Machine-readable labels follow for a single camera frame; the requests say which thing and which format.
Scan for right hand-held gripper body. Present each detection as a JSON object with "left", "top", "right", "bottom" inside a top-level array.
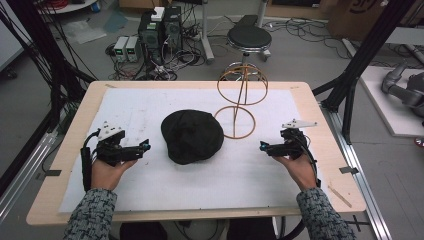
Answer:
[{"left": 279, "top": 118, "right": 319, "bottom": 160}]

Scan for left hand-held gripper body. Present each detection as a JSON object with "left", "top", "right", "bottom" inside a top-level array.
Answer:
[{"left": 94, "top": 121, "right": 135, "bottom": 167}]

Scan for black hat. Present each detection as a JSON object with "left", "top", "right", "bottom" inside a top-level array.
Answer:
[{"left": 160, "top": 109, "right": 225, "bottom": 166}]

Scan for brown wire hat stand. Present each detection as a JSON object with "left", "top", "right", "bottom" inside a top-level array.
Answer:
[{"left": 213, "top": 64, "right": 270, "bottom": 140}]

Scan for person's right hand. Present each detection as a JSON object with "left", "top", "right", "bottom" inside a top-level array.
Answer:
[{"left": 271, "top": 153, "right": 318, "bottom": 192}]

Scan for person's left hand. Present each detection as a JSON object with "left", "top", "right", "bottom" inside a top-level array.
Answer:
[{"left": 90, "top": 159, "right": 139, "bottom": 192}]

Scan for thin wooden stick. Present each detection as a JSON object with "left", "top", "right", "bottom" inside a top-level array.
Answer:
[{"left": 327, "top": 184, "right": 353, "bottom": 209}]

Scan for white foam mat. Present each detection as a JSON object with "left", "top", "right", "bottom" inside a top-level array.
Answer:
[{"left": 58, "top": 86, "right": 322, "bottom": 214}]

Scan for grey power supply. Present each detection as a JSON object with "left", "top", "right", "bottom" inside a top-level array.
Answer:
[
  {"left": 125, "top": 35, "right": 141, "bottom": 63},
  {"left": 112, "top": 35, "right": 130, "bottom": 63}
]

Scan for white floor board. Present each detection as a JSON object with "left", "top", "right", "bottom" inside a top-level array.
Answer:
[{"left": 359, "top": 65, "right": 424, "bottom": 139}]

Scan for black tape cross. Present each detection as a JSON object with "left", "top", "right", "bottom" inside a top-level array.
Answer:
[{"left": 344, "top": 214, "right": 371, "bottom": 233}]

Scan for black computer tower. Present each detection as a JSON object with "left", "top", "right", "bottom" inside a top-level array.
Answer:
[
  {"left": 162, "top": 5, "right": 183, "bottom": 52},
  {"left": 137, "top": 11, "right": 165, "bottom": 65}
]

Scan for black round stool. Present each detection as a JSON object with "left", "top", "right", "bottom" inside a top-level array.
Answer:
[{"left": 222, "top": 24, "right": 273, "bottom": 82}]

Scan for clear plastic sheet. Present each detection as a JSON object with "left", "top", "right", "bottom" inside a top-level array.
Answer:
[{"left": 61, "top": 19, "right": 108, "bottom": 45}]

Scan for grey metal table leg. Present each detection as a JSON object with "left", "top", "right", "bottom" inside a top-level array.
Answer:
[{"left": 199, "top": 0, "right": 216, "bottom": 65}]

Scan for white box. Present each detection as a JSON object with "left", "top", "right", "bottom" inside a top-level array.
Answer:
[{"left": 150, "top": 6, "right": 166, "bottom": 22}]

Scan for brown cardboard box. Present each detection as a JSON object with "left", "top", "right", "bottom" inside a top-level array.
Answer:
[{"left": 327, "top": 0, "right": 424, "bottom": 42}]

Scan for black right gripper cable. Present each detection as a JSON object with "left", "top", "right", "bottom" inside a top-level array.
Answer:
[{"left": 299, "top": 132, "right": 322, "bottom": 188}]

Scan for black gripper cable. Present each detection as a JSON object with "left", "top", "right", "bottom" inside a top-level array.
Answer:
[
  {"left": 299, "top": 132, "right": 322, "bottom": 188},
  {"left": 80, "top": 129, "right": 102, "bottom": 193}
]

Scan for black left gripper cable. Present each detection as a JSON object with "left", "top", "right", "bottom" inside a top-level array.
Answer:
[{"left": 80, "top": 129, "right": 102, "bottom": 193}]

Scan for aluminium rail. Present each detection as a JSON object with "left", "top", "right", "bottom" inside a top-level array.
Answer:
[
  {"left": 319, "top": 102, "right": 394, "bottom": 240},
  {"left": 0, "top": 130, "right": 58, "bottom": 222}
]

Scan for tangle of floor cables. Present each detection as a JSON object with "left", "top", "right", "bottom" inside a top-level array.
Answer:
[{"left": 105, "top": 19, "right": 207, "bottom": 82}]

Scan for loose black floor cables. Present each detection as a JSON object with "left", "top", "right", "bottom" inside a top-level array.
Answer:
[{"left": 262, "top": 17, "right": 353, "bottom": 60}]

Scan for black metal frame post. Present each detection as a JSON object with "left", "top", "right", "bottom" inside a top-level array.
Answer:
[
  {"left": 312, "top": 0, "right": 410, "bottom": 145},
  {"left": 0, "top": 0, "right": 98, "bottom": 196}
]

